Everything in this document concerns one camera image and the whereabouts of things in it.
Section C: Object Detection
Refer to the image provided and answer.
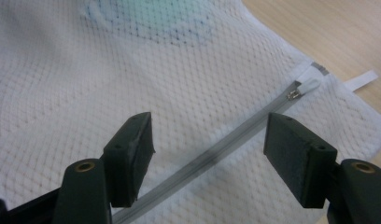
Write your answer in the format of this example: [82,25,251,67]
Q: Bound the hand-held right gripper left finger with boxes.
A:
[103,111,156,209]

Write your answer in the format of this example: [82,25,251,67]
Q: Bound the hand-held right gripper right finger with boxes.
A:
[262,112,338,209]

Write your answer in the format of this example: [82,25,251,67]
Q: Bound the white mesh laundry bag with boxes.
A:
[0,0,381,224]

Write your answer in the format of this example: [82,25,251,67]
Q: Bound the mint green garment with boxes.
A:
[85,0,219,45]

